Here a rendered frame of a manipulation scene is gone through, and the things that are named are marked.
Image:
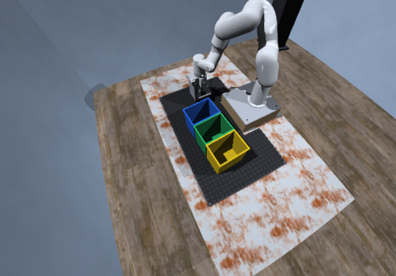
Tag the blue open bin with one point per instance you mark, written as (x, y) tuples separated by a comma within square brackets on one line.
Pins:
[(199, 112)]

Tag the yellow open-top bin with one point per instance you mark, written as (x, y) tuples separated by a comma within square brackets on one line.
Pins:
[(226, 151)]

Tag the green bin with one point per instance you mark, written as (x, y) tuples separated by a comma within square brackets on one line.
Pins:
[(211, 129)]

